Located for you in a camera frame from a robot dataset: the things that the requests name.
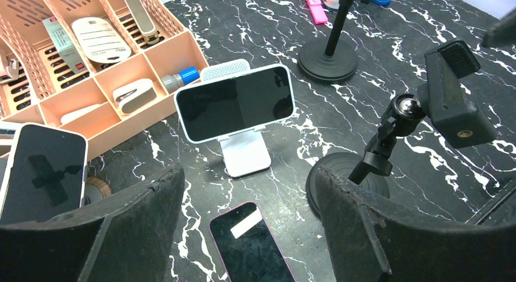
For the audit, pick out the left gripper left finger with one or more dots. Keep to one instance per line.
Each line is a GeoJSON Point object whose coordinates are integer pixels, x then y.
{"type": "Point", "coordinates": [124, 237]}

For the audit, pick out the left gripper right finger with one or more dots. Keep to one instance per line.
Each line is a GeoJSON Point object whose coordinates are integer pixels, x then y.
{"type": "Point", "coordinates": [371, 238]}

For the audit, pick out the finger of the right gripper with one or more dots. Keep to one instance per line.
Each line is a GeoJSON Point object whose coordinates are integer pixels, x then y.
{"type": "Point", "coordinates": [502, 33]}

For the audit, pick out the black round-base phone stand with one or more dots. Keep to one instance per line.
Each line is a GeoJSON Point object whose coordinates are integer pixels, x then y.
{"type": "Point", "coordinates": [441, 99]}

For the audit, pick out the magenta-edged black smartphone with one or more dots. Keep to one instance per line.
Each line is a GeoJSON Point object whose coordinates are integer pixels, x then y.
{"type": "Point", "coordinates": [246, 246]}

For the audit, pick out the white folding phone stand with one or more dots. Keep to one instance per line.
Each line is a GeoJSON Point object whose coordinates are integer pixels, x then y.
{"type": "Point", "coordinates": [246, 152]}

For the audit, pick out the black tall phone stand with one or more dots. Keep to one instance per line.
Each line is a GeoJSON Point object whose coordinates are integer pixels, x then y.
{"type": "Point", "coordinates": [333, 61]}

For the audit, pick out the pink-cased left smartphone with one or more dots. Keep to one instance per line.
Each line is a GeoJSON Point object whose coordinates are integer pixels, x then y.
{"type": "Point", "coordinates": [44, 175]}

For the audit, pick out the white stapler in organizer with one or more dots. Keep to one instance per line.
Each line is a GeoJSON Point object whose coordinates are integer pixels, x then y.
{"type": "Point", "coordinates": [134, 95]}

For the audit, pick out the blue-edged smartphone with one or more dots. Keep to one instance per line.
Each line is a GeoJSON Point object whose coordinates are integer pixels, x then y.
{"type": "Point", "coordinates": [235, 103]}

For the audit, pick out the grey bottle blue cap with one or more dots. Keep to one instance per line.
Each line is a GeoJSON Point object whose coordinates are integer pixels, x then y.
{"type": "Point", "coordinates": [183, 78]}

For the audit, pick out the orange plastic file organizer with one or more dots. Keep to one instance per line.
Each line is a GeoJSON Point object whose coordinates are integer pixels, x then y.
{"type": "Point", "coordinates": [107, 103]}

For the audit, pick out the pink highlighter marker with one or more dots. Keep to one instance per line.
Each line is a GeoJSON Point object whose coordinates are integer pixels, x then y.
{"type": "Point", "coordinates": [316, 9]}

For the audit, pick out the white oval label tag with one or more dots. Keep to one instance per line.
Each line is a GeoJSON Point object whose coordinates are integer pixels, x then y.
{"type": "Point", "coordinates": [99, 40]}

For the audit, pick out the green white small box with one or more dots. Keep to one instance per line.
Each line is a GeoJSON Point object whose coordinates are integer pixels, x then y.
{"type": "Point", "coordinates": [64, 45]}

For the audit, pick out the beige long stapler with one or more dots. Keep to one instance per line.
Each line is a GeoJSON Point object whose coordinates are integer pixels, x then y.
{"type": "Point", "coordinates": [143, 21]}

